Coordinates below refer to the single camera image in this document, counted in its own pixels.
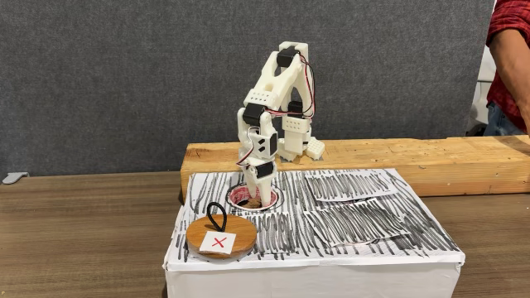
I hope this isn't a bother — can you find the round wooden lid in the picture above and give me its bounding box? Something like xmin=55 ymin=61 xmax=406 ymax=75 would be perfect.
xmin=185 ymin=214 xmax=258 ymax=261

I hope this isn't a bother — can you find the paper with red cross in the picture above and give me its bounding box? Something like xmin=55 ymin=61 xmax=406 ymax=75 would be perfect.
xmin=199 ymin=230 xmax=237 ymax=255

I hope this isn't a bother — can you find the scribbled paper sheet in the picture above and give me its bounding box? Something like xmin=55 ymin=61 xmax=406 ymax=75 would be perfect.
xmin=302 ymin=197 xmax=412 ymax=248
xmin=304 ymin=168 xmax=399 ymax=203

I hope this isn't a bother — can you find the white box with black scribbles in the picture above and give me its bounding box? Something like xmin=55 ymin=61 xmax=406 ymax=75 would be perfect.
xmin=162 ymin=167 xmax=466 ymax=298

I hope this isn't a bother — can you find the wooden beam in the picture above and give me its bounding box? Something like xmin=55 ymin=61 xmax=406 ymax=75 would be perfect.
xmin=180 ymin=134 xmax=530 ymax=204

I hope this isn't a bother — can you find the grey plastic clip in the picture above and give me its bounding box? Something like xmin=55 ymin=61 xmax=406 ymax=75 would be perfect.
xmin=2 ymin=171 xmax=31 ymax=185

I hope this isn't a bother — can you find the person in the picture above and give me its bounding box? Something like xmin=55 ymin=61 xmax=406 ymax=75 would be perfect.
xmin=483 ymin=0 xmax=530 ymax=137

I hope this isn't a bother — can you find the red white wrist cable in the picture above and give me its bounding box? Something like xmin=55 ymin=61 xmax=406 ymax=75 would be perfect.
xmin=235 ymin=126 xmax=260 ymax=167

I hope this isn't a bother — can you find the black cord loop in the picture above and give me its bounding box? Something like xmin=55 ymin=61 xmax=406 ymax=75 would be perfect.
xmin=206 ymin=201 xmax=229 ymax=233

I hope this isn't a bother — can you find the red black arm cable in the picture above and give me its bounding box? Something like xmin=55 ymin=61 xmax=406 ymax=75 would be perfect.
xmin=264 ymin=51 xmax=316 ymax=119

